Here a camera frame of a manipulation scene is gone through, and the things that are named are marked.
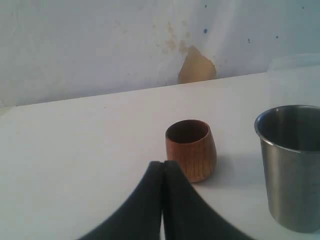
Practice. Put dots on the brown wooden bowl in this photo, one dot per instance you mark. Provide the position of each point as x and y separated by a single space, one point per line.
191 144

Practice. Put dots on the stainless steel cup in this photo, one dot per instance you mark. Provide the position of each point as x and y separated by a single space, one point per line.
290 147

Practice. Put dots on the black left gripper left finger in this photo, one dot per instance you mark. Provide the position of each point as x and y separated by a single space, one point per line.
140 216

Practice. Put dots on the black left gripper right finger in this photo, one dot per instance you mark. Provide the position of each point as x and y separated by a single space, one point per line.
186 216

